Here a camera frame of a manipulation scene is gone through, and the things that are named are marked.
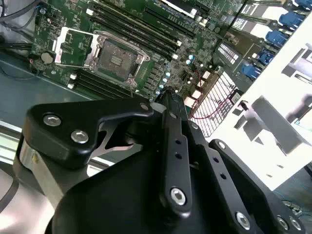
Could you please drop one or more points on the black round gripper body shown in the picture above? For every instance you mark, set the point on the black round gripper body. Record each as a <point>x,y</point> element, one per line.
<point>117,195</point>

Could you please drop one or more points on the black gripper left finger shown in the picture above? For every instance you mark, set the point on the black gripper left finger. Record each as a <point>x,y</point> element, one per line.
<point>63,136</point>

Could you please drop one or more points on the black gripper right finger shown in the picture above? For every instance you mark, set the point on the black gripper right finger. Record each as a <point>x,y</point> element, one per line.
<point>220,170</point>

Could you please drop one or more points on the metal socket cover frame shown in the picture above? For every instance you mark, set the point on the metal socket cover frame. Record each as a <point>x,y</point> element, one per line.
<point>58,57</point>

